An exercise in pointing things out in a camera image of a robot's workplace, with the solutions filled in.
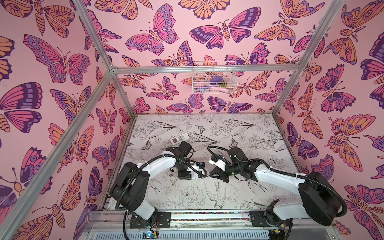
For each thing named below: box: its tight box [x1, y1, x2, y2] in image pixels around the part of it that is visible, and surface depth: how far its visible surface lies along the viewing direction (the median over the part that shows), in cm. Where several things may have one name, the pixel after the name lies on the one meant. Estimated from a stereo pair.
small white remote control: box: [170, 133, 190, 145], surface depth 107 cm
